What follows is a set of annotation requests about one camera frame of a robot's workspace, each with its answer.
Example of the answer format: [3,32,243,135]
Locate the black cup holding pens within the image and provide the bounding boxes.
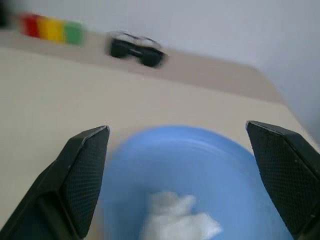
[0,0,11,28]

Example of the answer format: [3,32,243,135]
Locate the blue plastic plate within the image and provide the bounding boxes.
[98,124,295,240]

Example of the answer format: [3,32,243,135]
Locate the green wooden block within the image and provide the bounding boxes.
[63,21,85,46]

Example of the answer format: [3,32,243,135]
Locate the white tissue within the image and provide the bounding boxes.
[138,191,223,240]

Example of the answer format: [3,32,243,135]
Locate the red wooden block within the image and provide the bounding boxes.
[19,13,42,39]

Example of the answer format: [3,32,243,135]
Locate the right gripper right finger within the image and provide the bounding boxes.
[246,120,320,240]

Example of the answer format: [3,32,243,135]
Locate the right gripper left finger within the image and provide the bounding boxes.
[0,125,110,240]

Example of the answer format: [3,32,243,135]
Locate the black sunglasses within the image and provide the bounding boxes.
[108,37,168,68]

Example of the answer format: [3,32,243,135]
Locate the yellow wooden block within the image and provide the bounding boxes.
[37,16,67,44]

